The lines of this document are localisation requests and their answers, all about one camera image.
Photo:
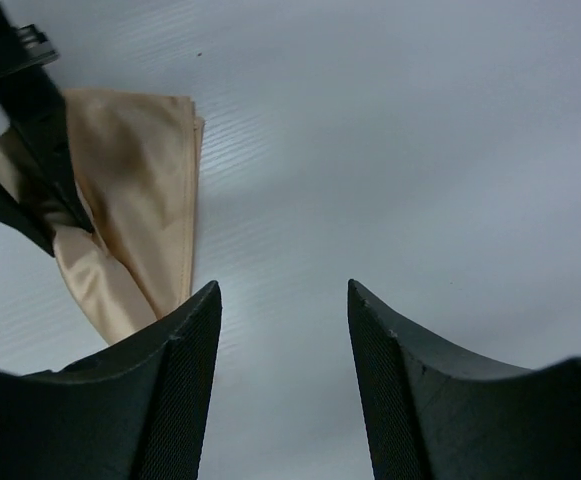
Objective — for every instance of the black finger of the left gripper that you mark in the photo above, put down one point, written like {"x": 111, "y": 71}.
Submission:
{"x": 5, "y": 205}

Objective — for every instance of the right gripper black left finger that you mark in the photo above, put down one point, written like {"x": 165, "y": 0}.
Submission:
{"x": 135, "y": 410}

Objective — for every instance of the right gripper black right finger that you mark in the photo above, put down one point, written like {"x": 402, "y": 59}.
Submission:
{"x": 435, "y": 410}

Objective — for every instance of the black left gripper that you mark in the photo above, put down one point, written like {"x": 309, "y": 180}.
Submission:
{"x": 37, "y": 139}

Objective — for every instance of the peach cloth napkin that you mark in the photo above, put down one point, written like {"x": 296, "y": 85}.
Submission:
{"x": 135, "y": 158}

